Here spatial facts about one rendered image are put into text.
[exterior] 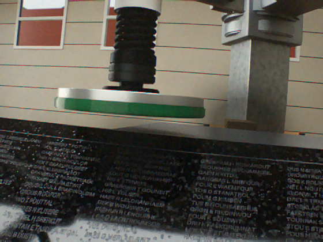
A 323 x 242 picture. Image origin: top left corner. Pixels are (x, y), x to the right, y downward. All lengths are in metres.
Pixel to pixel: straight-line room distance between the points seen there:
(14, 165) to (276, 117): 1.08
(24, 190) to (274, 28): 1.09
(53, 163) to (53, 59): 7.25
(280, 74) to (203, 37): 5.51
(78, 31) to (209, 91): 3.13
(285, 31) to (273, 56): 0.11
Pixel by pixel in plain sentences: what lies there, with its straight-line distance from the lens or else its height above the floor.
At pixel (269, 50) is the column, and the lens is 1.39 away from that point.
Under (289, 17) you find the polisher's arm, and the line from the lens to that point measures 1.40.
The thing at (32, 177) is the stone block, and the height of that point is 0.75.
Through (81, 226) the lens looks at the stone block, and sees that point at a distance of 0.45.
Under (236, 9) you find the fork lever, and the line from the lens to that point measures 0.67.
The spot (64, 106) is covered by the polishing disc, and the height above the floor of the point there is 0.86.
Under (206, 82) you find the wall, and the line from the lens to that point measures 6.74.
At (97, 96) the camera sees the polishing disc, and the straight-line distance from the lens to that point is 0.40.
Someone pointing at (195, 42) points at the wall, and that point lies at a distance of 6.85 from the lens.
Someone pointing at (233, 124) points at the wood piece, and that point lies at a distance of 1.10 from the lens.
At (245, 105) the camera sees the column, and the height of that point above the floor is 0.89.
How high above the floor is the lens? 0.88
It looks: 3 degrees down
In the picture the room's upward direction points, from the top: 4 degrees clockwise
